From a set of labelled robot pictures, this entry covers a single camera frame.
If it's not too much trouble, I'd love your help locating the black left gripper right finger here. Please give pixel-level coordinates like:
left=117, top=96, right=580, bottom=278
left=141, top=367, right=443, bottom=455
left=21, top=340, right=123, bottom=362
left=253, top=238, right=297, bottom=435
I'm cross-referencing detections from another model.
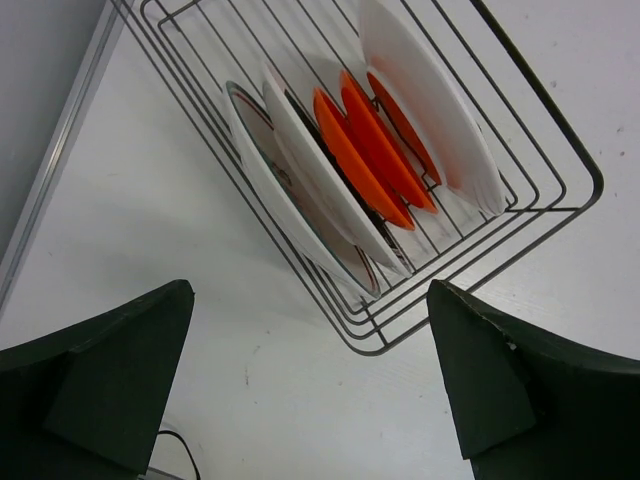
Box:
left=426, top=280, right=639, bottom=479

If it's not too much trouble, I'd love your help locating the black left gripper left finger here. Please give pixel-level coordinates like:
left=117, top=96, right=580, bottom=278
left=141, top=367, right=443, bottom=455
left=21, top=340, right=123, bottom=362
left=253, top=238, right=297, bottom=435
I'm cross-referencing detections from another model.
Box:
left=1, top=279, right=195, bottom=479

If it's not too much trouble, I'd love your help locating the white plate with red characters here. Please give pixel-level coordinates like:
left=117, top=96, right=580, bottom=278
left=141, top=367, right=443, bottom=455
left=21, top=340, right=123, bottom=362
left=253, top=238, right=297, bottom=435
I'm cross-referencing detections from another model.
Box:
left=224, top=80, right=381, bottom=299

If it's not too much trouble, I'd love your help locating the orange plate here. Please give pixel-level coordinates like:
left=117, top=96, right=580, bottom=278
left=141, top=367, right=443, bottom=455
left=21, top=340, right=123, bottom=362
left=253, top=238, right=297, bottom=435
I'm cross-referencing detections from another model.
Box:
left=367, top=72, right=441, bottom=185
left=339, top=70, right=438, bottom=214
left=312, top=87, right=415, bottom=231

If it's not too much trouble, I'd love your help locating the white plate with teal rim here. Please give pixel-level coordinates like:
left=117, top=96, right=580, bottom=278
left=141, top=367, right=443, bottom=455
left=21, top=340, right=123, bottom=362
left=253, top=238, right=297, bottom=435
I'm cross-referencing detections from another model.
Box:
left=262, top=63, right=410, bottom=278

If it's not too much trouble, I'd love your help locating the orange plate front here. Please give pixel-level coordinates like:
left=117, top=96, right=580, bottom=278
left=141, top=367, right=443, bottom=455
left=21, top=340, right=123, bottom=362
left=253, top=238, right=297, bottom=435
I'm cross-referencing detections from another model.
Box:
left=312, top=87, right=415, bottom=231

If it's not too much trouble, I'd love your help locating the large white plate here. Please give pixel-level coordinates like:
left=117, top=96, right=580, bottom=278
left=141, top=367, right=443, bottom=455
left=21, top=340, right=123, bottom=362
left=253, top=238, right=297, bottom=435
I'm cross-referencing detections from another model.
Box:
left=358, top=1, right=507, bottom=216

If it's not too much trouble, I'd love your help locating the black thin cable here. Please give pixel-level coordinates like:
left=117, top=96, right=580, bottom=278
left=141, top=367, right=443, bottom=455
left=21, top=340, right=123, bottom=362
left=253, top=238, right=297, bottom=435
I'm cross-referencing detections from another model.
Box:
left=157, top=428, right=201, bottom=480

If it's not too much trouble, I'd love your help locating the grey wire dish rack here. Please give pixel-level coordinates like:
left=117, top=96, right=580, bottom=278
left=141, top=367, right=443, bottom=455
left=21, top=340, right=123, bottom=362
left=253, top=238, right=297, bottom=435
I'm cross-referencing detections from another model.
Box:
left=112, top=1, right=604, bottom=357

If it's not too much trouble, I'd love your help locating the aluminium table edge rail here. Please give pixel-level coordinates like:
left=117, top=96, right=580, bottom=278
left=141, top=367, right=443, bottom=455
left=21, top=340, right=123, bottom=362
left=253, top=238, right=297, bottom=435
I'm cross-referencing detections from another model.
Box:
left=1, top=1, right=122, bottom=302

